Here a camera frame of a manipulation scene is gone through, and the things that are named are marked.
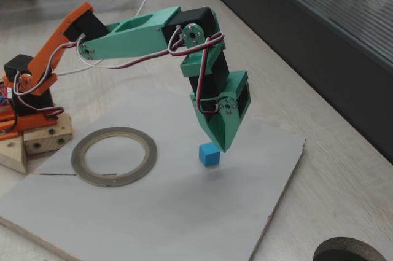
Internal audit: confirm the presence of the blue cube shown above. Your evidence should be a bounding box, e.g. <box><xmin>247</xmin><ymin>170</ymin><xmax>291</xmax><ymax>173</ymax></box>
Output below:
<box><xmin>198</xmin><ymin>142</ymin><xmax>222</xmax><ymax>167</ymax></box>

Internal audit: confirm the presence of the frosted desk partition panel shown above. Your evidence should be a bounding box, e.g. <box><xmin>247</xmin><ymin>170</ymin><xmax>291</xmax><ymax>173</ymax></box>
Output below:
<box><xmin>185</xmin><ymin>0</ymin><xmax>393</xmax><ymax>165</ymax></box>

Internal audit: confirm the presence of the grey painted square board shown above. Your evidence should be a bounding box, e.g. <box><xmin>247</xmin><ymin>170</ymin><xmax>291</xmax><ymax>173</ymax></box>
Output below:
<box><xmin>0</xmin><ymin>85</ymin><xmax>307</xmax><ymax>261</ymax></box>

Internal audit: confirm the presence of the light wooden base block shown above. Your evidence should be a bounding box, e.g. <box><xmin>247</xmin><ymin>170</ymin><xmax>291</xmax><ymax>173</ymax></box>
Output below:
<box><xmin>23</xmin><ymin>112</ymin><xmax>74</xmax><ymax>155</ymax></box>

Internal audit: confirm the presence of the long wooden base plank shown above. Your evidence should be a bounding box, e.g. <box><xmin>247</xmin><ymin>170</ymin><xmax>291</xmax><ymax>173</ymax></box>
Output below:
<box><xmin>0</xmin><ymin>134</ymin><xmax>28</xmax><ymax>174</ymax></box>

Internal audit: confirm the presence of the red controller circuit board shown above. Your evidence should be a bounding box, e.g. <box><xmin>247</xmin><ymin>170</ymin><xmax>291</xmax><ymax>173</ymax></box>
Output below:
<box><xmin>0</xmin><ymin>81</ymin><xmax>14</xmax><ymax>110</ymax></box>

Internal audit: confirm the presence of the grey tape ring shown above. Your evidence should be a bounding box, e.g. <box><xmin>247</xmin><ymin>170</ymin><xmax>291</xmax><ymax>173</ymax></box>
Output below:
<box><xmin>71</xmin><ymin>126</ymin><xmax>158</xmax><ymax>188</ymax></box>

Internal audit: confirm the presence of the orange controller board mount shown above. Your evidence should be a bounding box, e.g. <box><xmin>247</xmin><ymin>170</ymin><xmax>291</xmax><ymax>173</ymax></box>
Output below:
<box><xmin>0</xmin><ymin>112</ymin><xmax>19</xmax><ymax>141</ymax></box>

